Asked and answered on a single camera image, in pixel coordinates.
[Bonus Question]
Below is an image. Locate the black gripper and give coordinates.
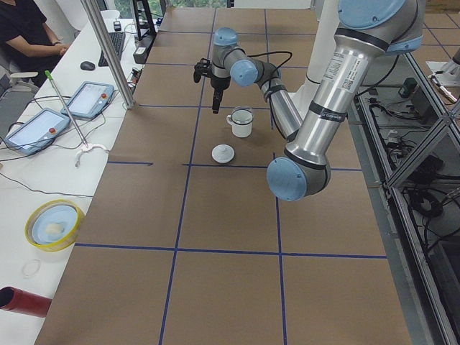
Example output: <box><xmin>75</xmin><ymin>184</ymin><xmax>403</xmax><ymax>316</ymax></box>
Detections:
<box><xmin>211</xmin><ymin>75</ymin><xmax>230</xmax><ymax>114</ymax></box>

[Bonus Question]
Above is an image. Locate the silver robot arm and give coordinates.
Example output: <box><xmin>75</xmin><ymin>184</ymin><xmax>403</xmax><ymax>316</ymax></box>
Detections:
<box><xmin>208</xmin><ymin>1</ymin><xmax>426</xmax><ymax>201</ymax></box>

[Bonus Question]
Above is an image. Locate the white enamel mug blue rim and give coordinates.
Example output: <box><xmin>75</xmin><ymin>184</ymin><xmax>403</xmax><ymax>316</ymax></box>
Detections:
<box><xmin>226</xmin><ymin>114</ymin><xmax>253</xmax><ymax>138</ymax></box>

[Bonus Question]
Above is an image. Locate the white ceramic lid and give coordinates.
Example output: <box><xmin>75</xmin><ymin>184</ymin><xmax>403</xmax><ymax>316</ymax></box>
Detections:
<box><xmin>211</xmin><ymin>144</ymin><xmax>235</xmax><ymax>164</ymax></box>

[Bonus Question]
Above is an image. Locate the black keyboard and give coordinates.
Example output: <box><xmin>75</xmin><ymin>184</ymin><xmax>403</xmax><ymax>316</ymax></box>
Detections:
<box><xmin>98</xmin><ymin>31</ymin><xmax>127</xmax><ymax>68</ymax></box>

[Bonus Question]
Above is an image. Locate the far teach pendant tablet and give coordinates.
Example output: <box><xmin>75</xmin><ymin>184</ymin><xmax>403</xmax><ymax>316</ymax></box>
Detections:
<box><xmin>66</xmin><ymin>81</ymin><xmax>114</xmax><ymax>120</ymax></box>

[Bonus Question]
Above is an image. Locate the teach pendant tablet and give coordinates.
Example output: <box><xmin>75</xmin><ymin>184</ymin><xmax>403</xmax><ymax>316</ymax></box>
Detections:
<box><xmin>4</xmin><ymin>108</ymin><xmax>70</xmax><ymax>155</ymax></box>
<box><xmin>66</xmin><ymin>81</ymin><xmax>114</xmax><ymax>120</ymax></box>

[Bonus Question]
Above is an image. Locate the black computer mouse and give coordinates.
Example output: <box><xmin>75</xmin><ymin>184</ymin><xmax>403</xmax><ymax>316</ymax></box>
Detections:
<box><xmin>80</xmin><ymin>61</ymin><xmax>96</xmax><ymax>71</ymax></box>

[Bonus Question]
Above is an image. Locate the green tipped metal rod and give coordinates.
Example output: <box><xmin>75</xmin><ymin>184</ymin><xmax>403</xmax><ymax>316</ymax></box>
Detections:
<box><xmin>45</xmin><ymin>70</ymin><xmax>89</xmax><ymax>149</ymax></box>

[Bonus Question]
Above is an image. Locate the near teach pendant tablet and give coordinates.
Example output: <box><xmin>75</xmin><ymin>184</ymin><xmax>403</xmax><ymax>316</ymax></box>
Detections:
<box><xmin>4</xmin><ymin>108</ymin><xmax>70</xmax><ymax>155</ymax></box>

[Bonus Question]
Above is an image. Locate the person in black shirt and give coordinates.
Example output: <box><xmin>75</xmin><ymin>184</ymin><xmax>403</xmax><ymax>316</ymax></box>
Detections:
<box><xmin>1</xmin><ymin>0</ymin><xmax>70</xmax><ymax>87</ymax></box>

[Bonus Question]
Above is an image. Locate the yellow tape roll with plate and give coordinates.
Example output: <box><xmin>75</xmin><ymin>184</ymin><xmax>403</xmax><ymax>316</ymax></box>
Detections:
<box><xmin>24</xmin><ymin>199</ymin><xmax>85</xmax><ymax>252</ymax></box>

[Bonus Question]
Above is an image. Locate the red cylinder bottle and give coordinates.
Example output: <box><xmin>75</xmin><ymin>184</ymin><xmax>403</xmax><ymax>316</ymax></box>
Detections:
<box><xmin>1</xmin><ymin>287</ymin><xmax>52</xmax><ymax>318</ymax></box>

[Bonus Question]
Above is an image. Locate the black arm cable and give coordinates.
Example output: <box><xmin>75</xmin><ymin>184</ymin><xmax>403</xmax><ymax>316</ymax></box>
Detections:
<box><xmin>245</xmin><ymin>51</ymin><xmax>293</xmax><ymax>73</ymax></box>

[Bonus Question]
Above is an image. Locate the aluminium frame post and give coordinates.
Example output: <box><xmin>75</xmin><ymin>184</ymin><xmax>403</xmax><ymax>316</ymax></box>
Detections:
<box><xmin>80</xmin><ymin>0</ymin><xmax>134</xmax><ymax>109</ymax></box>

